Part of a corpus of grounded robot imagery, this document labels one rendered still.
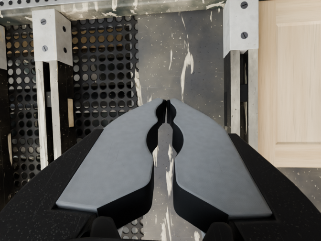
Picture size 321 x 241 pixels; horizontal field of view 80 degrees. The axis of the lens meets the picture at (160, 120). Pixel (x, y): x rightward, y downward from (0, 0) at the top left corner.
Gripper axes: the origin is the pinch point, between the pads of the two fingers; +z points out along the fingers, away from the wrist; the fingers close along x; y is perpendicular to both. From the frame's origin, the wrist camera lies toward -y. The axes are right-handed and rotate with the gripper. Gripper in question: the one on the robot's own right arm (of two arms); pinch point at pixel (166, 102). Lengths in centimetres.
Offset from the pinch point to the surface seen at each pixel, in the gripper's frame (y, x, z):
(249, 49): 4.1, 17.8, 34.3
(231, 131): 20.0, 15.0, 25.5
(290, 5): -4, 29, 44
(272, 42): 3.5, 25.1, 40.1
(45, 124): 22.1, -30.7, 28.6
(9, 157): 35, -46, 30
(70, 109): 21.3, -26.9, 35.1
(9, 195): 45, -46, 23
